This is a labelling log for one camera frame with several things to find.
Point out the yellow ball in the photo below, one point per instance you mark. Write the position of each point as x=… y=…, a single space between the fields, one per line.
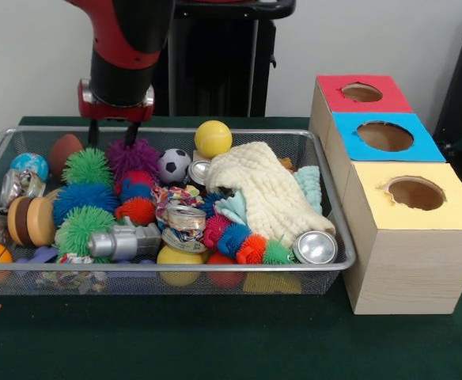
x=213 y=138

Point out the cream knitted cloth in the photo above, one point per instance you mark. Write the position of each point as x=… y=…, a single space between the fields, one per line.
x=266 y=190

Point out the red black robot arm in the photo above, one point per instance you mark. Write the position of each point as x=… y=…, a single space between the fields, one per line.
x=128 y=39

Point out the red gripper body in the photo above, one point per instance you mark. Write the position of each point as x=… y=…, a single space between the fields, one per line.
x=112 y=112

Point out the small soccer ball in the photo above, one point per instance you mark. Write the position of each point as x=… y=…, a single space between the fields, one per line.
x=173 y=166

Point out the mint green cloth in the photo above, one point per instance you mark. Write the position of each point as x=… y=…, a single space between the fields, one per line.
x=308 y=186

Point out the bag of coloured spiky balls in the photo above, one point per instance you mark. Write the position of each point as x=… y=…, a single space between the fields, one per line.
x=243 y=241

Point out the purple spiky ball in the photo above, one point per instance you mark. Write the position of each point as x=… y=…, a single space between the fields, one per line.
x=134 y=158

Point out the red silver soda can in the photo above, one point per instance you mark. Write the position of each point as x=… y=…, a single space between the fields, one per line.
x=314 y=248

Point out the green spiky ball with eyes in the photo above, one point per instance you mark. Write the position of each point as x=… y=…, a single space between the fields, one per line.
x=87 y=166

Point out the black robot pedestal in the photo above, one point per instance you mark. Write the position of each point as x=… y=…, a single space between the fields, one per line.
x=223 y=59

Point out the clear mesh bin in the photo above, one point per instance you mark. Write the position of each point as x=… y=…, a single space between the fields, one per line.
x=332 y=247

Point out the plain green spiky ball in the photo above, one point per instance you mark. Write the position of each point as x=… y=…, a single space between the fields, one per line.
x=85 y=229

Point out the blue spiky ball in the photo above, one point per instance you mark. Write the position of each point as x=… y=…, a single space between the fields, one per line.
x=85 y=199

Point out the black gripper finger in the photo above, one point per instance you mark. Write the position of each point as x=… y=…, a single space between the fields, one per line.
x=92 y=133
x=132 y=133

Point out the wooden toy burger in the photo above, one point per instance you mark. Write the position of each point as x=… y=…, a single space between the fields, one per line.
x=32 y=220

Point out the wooden box with three holes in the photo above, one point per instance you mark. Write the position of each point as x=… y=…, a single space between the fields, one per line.
x=413 y=253

